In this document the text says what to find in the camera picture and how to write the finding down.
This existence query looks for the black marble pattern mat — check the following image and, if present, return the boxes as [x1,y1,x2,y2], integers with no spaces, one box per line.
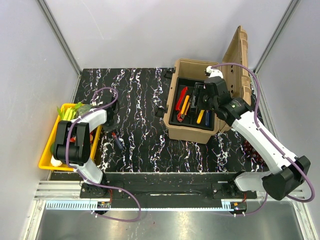
[74,68,268,173]

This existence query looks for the red handled pliers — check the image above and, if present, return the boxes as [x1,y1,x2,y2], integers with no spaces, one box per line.
[177,112,186,123]

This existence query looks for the red cherry cluster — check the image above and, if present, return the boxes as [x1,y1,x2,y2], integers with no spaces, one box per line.
[70,133,94,144]

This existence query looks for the tan plastic tool box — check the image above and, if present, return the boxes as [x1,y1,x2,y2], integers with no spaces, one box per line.
[163,26,252,144]

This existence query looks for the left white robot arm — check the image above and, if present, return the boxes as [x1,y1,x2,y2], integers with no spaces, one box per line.
[52,96,119,198]

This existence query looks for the yellow plastic bin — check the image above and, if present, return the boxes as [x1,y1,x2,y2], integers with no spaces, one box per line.
[38,115,102,172]

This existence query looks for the yellow utility knife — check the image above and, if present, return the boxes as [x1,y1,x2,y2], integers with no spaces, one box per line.
[180,95,190,115]

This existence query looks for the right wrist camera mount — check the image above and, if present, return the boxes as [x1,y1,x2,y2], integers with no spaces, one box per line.
[205,66,224,79]

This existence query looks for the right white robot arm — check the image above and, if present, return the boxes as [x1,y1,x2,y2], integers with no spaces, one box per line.
[198,76,311,201]

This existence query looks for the yellow handled screwdriver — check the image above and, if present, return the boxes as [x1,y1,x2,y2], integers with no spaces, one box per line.
[196,109,205,125]

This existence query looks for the green white leek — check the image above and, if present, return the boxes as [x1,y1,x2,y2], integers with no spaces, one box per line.
[50,102,83,167]

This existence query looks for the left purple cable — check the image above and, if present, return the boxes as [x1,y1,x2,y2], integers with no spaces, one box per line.
[67,87,142,223]

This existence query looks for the black tool box tray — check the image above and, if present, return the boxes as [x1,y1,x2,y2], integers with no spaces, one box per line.
[169,77,216,131]

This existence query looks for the green melon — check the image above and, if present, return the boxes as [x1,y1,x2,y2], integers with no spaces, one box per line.
[77,104,93,115]

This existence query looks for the green lime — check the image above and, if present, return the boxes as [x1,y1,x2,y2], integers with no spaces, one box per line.
[49,143,55,154]

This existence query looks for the purple cable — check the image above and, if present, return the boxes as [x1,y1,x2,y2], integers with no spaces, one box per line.
[211,62,316,217]
[67,87,142,223]

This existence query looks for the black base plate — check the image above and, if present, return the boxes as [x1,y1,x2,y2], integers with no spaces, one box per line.
[80,173,257,210]

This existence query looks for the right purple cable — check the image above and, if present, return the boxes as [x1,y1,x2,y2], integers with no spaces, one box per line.
[211,62,316,217]

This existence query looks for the small blue red screwdriver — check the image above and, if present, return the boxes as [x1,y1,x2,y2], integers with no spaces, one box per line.
[111,131,124,151]

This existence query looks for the dark purple grape bunch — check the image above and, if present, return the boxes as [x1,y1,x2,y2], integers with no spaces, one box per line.
[243,140,263,163]

